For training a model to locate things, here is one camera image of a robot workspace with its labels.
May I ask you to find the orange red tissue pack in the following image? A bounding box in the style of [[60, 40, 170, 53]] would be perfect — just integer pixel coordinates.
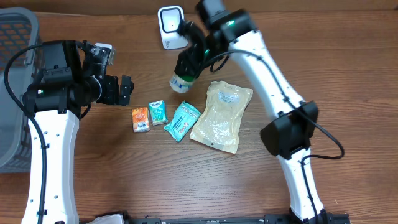
[[131, 107, 150, 133]]

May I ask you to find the grey plastic shopping basket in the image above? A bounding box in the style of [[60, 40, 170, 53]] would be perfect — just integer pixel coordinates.
[[0, 7, 43, 174]]

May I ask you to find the beige clear plastic pouch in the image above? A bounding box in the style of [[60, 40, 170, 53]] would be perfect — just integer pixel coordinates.
[[190, 81, 253, 154]]

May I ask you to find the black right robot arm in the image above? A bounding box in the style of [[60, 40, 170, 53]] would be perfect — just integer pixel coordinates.
[[170, 0, 328, 223]]

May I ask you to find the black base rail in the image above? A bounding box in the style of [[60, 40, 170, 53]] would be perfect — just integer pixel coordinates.
[[79, 211, 352, 224]]

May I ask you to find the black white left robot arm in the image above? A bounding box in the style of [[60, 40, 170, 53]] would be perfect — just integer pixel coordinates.
[[22, 40, 134, 223]]

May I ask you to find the green toilet tissue wipes pack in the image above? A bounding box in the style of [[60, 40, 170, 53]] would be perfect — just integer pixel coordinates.
[[164, 101, 201, 142]]

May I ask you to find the white barcode scanner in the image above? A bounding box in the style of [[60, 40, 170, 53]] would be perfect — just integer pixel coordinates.
[[157, 6, 188, 50]]

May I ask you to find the green cap white bottle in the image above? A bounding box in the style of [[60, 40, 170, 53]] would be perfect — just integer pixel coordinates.
[[169, 73, 195, 94]]

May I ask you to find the teal Kleenex tissue pack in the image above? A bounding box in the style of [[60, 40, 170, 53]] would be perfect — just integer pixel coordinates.
[[149, 100, 168, 126]]

